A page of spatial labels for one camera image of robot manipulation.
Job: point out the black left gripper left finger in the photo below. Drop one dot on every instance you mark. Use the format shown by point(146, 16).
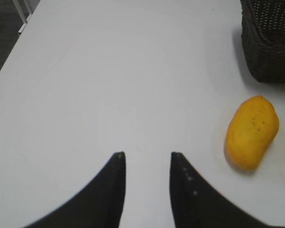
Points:
point(98, 205)

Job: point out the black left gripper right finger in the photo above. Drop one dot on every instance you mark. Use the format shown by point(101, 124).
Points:
point(196, 204)

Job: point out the dark woven wicker basket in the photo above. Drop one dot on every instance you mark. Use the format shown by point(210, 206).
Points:
point(263, 39)

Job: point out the yellow orange mango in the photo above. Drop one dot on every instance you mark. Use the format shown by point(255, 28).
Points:
point(252, 129)

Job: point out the white table leg frame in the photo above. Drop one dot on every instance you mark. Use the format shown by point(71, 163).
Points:
point(30, 6)

